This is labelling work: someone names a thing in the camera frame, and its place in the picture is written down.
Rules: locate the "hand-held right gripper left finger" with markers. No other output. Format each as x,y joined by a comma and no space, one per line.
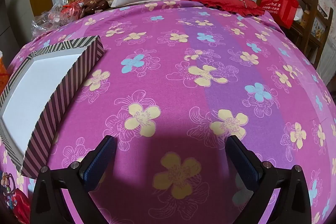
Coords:
101,158

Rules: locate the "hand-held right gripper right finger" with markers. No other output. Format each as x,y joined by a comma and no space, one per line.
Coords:
242,158

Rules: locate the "striped cardboard box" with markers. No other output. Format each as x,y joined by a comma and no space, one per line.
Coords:
39,82

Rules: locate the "pink floral bedsheet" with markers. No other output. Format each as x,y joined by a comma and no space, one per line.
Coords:
183,69

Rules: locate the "clear plastic bag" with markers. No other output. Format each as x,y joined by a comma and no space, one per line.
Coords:
50,19

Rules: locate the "red wrapped package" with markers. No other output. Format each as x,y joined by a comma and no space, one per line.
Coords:
72,9

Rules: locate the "red shopping bag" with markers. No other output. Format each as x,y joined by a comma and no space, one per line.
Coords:
281,7

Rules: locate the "wooden chair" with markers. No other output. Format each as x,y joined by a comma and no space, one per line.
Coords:
315,19

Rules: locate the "white cabinet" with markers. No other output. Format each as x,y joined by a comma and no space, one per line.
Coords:
18,8

